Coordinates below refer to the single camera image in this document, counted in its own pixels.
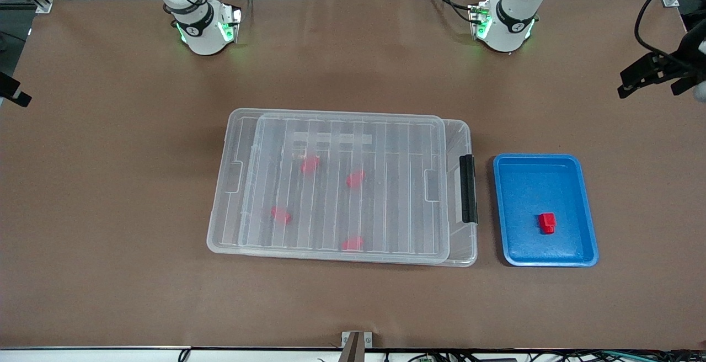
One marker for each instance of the small metal bracket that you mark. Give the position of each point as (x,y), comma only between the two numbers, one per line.
(356,337)

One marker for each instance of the clear ribbed plastic lid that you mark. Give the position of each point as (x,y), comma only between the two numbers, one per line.
(331,213)

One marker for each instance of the dark camera post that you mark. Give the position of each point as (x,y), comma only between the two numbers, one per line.
(352,352)

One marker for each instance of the clear plastic storage box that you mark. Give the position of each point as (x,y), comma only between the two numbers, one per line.
(460,246)

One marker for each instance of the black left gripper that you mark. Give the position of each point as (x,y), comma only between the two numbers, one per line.
(685,62)

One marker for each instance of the blue plastic tray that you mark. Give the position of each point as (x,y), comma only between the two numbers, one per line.
(524,196)

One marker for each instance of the red block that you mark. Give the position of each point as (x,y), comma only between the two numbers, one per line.
(547,223)
(356,179)
(281,215)
(353,244)
(310,165)

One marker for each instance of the brown paper table cover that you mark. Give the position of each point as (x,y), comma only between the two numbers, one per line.
(110,273)

